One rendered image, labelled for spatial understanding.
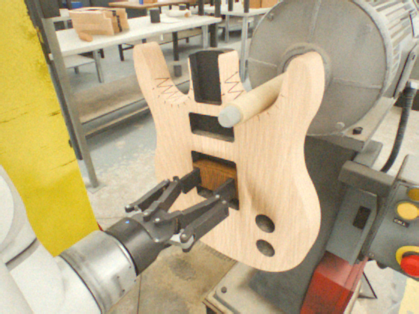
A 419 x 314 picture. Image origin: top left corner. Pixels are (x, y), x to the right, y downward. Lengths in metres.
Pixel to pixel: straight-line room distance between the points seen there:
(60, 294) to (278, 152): 0.31
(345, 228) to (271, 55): 0.56
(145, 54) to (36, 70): 0.67
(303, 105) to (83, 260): 0.31
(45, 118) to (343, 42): 1.00
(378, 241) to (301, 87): 0.37
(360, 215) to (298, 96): 0.55
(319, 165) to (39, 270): 0.65
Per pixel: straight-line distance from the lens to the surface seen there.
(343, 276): 1.03
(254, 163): 0.44
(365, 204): 0.85
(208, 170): 0.51
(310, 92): 0.37
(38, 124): 1.20
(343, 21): 0.51
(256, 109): 0.38
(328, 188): 0.82
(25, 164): 1.24
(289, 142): 0.40
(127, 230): 0.39
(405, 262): 0.62
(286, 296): 1.22
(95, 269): 0.37
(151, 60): 0.54
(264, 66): 0.57
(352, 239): 0.94
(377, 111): 0.79
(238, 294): 1.29
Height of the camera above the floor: 1.41
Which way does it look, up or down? 34 degrees down
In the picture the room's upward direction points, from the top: straight up
